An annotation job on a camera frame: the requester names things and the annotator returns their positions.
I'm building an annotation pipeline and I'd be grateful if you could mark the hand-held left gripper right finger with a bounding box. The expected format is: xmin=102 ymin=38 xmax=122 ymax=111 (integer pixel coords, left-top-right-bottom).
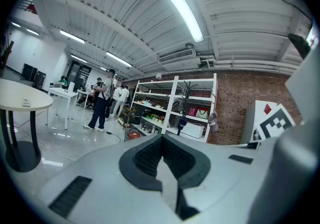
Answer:
xmin=162 ymin=134 xmax=273 ymax=224

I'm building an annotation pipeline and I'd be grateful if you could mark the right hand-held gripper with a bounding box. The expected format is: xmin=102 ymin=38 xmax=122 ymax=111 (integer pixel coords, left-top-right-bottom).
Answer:
xmin=257 ymin=103 xmax=296 ymax=140

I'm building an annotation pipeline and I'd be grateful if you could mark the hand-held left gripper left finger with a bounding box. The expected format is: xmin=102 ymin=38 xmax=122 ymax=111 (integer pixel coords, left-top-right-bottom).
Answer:
xmin=34 ymin=134 xmax=181 ymax=224

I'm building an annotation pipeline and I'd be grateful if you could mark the black shoulder bag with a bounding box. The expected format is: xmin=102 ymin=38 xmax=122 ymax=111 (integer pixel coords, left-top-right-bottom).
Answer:
xmin=104 ymin=96 xmax=115 ymax=118

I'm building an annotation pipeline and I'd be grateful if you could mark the red vacuum cleaner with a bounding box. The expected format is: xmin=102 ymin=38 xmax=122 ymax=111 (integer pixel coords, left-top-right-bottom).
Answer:
xmin=125 ymin=129 xmax=141 ymax=141

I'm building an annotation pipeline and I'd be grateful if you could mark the grey cap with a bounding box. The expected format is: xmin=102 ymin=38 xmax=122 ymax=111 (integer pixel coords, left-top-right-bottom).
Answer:
xmin=207 ymin=111 xmax=219 ymax=133

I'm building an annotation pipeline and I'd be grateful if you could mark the brown wooden rack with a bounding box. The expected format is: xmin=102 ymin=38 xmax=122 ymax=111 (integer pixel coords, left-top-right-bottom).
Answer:
xmin=117 ymin=106 xmax=136 ymax=128

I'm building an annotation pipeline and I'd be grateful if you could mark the white handbag red trim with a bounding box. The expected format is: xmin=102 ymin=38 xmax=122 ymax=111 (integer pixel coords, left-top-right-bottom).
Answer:
xmin=197 ymin=107 xmax=209 ymax=120

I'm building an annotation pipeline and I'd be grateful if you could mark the black folding chair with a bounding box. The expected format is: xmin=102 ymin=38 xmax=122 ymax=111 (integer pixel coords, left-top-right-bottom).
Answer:
xmin=128 ymin=104 xmax=147 ymax=125

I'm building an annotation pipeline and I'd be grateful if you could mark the black coat rack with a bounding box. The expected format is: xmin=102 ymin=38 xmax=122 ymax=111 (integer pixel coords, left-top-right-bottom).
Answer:
xmin=176 ymin=79 xmax=199 ymax=136

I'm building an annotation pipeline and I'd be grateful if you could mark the white rectangular table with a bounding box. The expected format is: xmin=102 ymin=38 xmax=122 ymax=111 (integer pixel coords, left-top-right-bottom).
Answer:
xmin=46 ymin=87 xmax=79 ymax=130
xmin=76 ymin=89 xmax=95 ymax=110

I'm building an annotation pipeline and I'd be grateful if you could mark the black body-worn box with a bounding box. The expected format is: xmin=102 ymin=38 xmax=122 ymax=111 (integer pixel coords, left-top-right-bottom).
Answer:
xmin=287 ymin=33 xmax=311 ymax=60

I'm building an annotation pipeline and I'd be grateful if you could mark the white metal shelving unit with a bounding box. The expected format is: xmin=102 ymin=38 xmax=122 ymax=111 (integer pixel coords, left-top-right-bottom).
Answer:
xmin=129 ymin=73 xmax=218 ymax=143

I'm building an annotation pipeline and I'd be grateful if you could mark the black framed glass door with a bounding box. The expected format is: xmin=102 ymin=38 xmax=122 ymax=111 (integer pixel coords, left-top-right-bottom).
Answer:
xmin=66 ymin=60 xmax=92 ymax=92

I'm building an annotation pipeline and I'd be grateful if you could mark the black equipment case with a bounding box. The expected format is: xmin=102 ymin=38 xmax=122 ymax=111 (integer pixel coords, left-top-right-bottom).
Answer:
xmin=32 ymin=70 xmax=47 ymax=91
xmin=21 ymin=63 xmax=38 ymax=82

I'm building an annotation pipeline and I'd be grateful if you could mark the round beige table black base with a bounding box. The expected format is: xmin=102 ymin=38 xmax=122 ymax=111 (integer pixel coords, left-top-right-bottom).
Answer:
xmin=0 ymin=78 xmax=54 ymax=173

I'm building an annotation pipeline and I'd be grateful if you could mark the white ceiling air conditioner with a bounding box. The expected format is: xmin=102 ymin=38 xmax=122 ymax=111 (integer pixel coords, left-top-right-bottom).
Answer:
xmin=157 ymin=47 xmax=202 ymax=71

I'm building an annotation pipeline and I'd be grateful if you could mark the dark brown wooden stand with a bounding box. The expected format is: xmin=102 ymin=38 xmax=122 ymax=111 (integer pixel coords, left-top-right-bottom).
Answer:
xmin=0 ymin=41 xmax=14 ymax=77

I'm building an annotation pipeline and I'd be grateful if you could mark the black mezzanine railing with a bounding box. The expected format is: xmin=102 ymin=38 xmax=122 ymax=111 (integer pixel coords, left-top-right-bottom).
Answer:
xmin=17 ymin=0 xmax=38 ymax=15

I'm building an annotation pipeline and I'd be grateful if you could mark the black cable with adapter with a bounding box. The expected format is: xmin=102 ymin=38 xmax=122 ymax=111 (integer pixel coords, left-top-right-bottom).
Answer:
xmin=104 ymin=129 xmax=122 ymax=143

